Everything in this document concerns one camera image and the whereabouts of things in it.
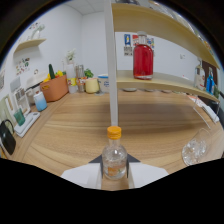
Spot clear bottle orange cap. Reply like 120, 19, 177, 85
101, 125, 129, 181

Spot blue liquid bottle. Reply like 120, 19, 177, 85
205, 67, 216, 95

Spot light blue white cup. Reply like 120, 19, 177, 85
33, 91, 48, 112

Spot green cup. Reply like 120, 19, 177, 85
13, 108, 26, 127

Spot clear glass with ice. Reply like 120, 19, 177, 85
181, 127, 212, 167

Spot white tray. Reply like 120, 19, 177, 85
13, 111, 41, 138

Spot black kettle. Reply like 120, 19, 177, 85
0, 119, 17, 156

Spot white notebook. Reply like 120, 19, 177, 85
188, 94, 220, 124

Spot yellow mug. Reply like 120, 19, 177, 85
84, 77, 101, 94

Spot orange storage basket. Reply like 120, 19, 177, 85
39, 74, 70, 103

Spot white container blue lid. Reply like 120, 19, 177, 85
97, 74, 110, 94

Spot green potted plant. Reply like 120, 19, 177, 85
83, 68, 95, 79

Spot clear bottle red label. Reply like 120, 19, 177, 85
193, 59, 206, 92

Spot red liquid bottle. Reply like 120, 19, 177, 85
132, 30, 155, 81

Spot two-tier wooden shelf rack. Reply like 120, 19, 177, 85
103, 0, 223, 129

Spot wooden wall shelf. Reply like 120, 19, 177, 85
13, 38, 47, 54

